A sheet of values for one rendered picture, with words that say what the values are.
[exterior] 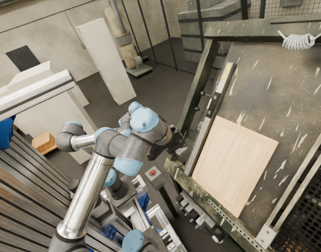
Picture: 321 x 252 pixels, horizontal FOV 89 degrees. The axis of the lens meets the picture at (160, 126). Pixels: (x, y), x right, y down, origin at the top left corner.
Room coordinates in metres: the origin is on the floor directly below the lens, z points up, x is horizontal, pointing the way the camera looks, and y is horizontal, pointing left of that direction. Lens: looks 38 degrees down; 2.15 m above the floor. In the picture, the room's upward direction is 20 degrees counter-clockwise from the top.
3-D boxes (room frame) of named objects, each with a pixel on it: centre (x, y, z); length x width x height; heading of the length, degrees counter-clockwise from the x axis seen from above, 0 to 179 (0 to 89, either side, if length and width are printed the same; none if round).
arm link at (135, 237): (0.34, 0.33, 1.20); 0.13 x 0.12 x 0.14; 36
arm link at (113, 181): (0.82, 0.49, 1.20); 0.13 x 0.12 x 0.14; 173
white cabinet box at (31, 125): (4.31, 3.01, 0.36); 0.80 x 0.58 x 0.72; 18
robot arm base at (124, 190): (0.82, 0.49, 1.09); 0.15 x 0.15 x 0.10
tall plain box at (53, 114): (3.02, 1.64, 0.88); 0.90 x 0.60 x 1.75; 18
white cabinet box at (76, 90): (5.38, 2.31, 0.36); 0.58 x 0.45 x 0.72; 108
